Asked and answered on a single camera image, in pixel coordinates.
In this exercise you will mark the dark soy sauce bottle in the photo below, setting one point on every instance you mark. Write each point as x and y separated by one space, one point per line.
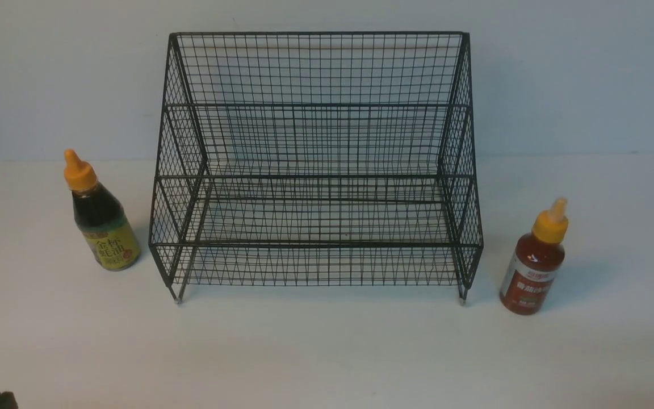
99 216

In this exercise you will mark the black wire mesh rack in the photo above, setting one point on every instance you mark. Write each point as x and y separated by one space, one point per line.
323 158

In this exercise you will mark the red ketchup sauce bottle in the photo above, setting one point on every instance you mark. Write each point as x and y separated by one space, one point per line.
537 256

